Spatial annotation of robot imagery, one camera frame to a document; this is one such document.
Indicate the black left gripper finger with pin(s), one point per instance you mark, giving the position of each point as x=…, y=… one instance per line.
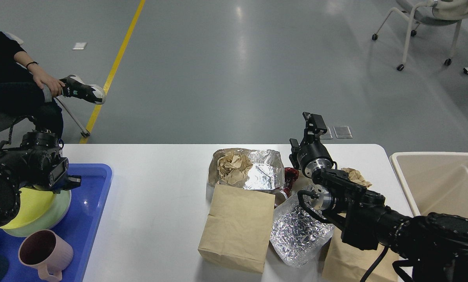
x=69, y=182

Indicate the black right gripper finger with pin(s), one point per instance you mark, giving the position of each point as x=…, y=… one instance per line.
x=314, y=128
x=295, y=147

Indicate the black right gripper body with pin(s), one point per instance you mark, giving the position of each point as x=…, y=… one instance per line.
x=311, y=158

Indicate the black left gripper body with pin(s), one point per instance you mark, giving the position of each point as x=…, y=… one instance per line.
x=48, y=169

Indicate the yellow plastic plate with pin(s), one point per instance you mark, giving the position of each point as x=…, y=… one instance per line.
x=33, y=205

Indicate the pink mug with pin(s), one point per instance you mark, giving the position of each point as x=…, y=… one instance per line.
x=46, y=252

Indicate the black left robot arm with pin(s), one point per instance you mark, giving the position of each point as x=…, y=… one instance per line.
x=15, y=166

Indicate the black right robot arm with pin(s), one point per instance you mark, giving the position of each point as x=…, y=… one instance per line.
x=433, y=248

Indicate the person's hand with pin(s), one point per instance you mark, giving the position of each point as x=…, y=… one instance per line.
x=42, y=78

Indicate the blue plastic tray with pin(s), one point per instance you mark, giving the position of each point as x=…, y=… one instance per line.
x=78, y=227

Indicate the pale green plate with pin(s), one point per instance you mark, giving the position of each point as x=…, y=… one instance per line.
x=52, y=217

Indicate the crushed red can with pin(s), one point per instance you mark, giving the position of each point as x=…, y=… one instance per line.
x=283, y=193

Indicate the foil tray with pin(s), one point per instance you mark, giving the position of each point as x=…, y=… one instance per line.
x=266, y=174

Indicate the crumpled brown paper ball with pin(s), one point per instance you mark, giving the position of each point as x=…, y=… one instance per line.
x=356, y=177

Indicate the crumpled brown paper in tray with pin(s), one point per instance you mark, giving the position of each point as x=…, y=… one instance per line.
x=234, y=167

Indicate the crumpled foil container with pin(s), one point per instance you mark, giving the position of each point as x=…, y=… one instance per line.
x=296, y=236

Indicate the seated person in black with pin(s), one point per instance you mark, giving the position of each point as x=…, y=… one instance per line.
x=19, y=94

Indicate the brown paper bag left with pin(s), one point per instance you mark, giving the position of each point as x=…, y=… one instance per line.
x=238, y=227

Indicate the brown paper bag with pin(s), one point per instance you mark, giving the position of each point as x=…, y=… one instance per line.
x=238, y=227
x=344, y=263

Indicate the brown paper bag right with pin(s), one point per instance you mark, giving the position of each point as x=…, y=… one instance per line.
x=344, y=263

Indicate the beige waste bin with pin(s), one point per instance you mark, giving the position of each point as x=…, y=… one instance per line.
x=433, y=181

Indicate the white office chair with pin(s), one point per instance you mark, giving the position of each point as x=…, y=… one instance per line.
x=437, y=13

